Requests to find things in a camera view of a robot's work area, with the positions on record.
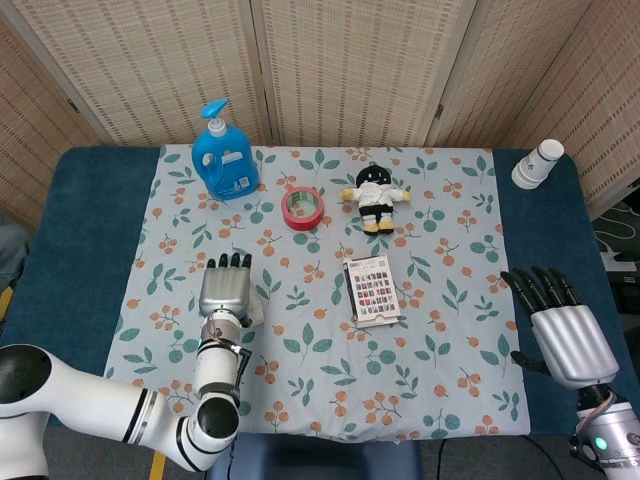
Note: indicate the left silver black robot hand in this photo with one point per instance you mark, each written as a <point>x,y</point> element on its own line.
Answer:
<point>225,290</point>

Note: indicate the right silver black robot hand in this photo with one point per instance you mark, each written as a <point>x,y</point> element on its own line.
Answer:
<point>575,340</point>

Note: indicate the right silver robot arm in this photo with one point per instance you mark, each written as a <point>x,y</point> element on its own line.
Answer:
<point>615,440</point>

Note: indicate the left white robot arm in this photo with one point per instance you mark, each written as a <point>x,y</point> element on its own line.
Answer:
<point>100,405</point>

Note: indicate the white card box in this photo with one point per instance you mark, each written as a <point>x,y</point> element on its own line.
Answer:
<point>372,295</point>

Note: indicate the white power strip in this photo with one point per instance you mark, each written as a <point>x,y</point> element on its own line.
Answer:
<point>615,257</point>

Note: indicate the red tape roll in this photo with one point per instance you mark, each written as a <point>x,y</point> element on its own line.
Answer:
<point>300,222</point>

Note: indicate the teal table cover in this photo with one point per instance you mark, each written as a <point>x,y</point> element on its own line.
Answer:
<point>550,240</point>

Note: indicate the floral leaf and berry tablecloth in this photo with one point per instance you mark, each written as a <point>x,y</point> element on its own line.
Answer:
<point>320,360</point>

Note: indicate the blue detergent pump bottle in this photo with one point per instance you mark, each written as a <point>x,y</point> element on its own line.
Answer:
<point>225,170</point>

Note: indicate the stack of white paper cups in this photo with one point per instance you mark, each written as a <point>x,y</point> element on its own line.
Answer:
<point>535,167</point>

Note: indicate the black and white plush doll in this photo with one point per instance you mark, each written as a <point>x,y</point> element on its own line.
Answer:
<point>377,197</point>

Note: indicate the grey fabric object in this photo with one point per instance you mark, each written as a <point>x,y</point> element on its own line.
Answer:
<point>12,250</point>

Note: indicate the brass screen hinge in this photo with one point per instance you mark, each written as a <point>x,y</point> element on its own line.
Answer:
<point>439,110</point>
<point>73,106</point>

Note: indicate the woven folding screen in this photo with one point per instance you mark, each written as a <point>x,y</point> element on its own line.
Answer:
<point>350,65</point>

